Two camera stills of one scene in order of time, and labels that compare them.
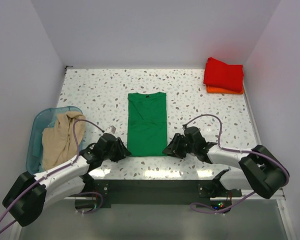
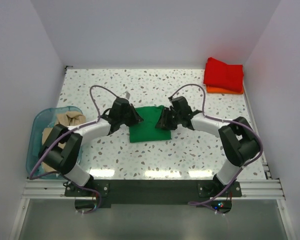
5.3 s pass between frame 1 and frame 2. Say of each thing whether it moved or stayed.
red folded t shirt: stayed
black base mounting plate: stayed
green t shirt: moved
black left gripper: moved
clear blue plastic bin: stayed
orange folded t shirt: stayed
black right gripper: moved
